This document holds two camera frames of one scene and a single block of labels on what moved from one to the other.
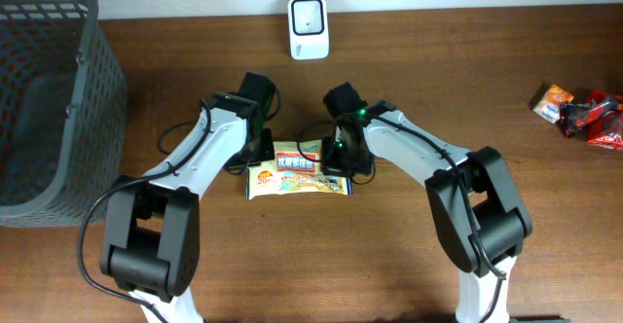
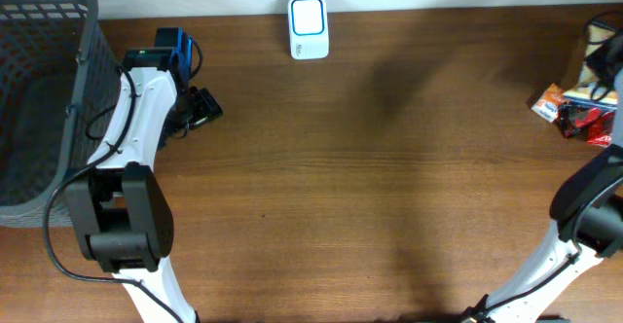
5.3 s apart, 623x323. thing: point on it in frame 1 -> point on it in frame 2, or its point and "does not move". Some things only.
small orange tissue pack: (548, 106) does not move
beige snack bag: (296, 168) -> (598, 79)
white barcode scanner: (309, 27) does not move
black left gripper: (268, 152) -> (206, 108)
